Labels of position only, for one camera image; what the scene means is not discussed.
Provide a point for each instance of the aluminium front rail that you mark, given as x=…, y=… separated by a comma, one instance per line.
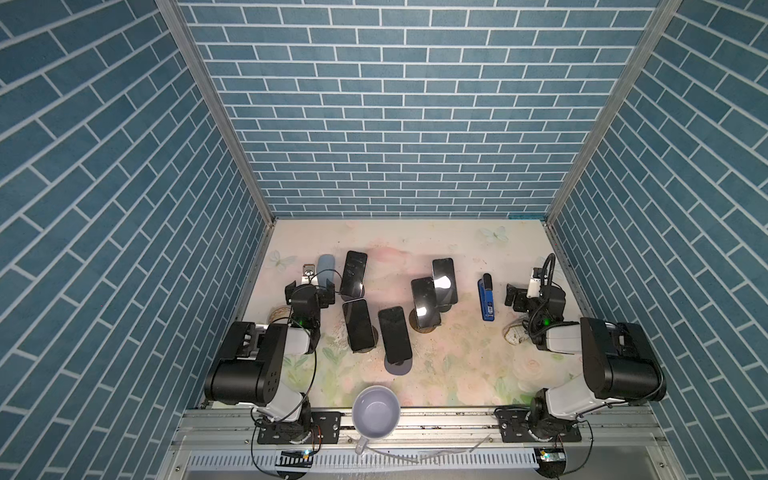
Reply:
x=623, y=443

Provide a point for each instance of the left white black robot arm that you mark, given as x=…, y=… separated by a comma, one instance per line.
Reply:
x=248, y=365

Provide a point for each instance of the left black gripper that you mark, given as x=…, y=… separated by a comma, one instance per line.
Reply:
x=324, y=294

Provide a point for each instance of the right seashell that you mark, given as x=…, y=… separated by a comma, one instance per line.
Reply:
x=516, y=333

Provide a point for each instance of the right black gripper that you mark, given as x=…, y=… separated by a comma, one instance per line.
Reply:
x=519, y=295

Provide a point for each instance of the left circuit board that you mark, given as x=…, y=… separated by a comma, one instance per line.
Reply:
x=294, y=459

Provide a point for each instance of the blue black stapler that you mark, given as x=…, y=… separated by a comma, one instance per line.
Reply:
x=486, y=299

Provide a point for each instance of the wooden base phone stand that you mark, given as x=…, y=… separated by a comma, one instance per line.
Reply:
x=423, y=325

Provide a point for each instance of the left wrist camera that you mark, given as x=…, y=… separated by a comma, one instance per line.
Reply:
x=309, y=274

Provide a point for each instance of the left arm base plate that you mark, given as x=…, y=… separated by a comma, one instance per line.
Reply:
x=326, y=423

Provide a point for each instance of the front left phone stand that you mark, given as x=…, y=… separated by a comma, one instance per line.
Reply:
x=366, y=343

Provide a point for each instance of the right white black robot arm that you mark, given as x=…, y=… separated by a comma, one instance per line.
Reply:
x=619, y=366

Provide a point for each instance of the white cable duct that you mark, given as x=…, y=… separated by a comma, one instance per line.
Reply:
x=347, y=461

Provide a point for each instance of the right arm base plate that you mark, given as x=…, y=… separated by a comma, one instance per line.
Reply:
x=520, y=424

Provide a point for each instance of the blue fabric cylinder speaker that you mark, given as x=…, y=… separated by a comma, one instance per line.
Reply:
x=325, y=271

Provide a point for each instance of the circuit board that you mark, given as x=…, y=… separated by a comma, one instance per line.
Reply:
x=294, y=459
x=550, y=455

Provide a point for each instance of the grey round phone stand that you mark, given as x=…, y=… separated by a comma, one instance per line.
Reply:
x=398, y=369

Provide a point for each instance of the black phone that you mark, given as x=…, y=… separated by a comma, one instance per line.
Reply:
x=424, y=297
x=352, y=283
x=394, y=331
x=357, y=319
x=445, y=284

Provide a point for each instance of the right circuit board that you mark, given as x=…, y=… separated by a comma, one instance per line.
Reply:
x=550, y=455

